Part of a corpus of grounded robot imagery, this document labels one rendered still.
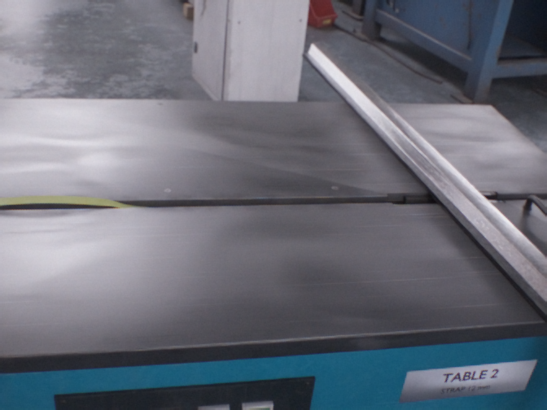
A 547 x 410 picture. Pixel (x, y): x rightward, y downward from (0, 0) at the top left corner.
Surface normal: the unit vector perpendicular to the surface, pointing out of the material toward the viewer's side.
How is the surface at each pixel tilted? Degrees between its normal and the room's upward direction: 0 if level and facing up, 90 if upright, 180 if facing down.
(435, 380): 90
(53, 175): 0
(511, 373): 90
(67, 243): 0
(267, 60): 90
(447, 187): 75
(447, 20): 90
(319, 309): 0
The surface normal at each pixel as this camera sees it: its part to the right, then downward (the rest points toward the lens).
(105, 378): 0.19, 0.53
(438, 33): -0.90, 0.14
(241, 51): 0.42, 0.51
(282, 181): 0.10, -0.85
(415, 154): -0.90, -0.15
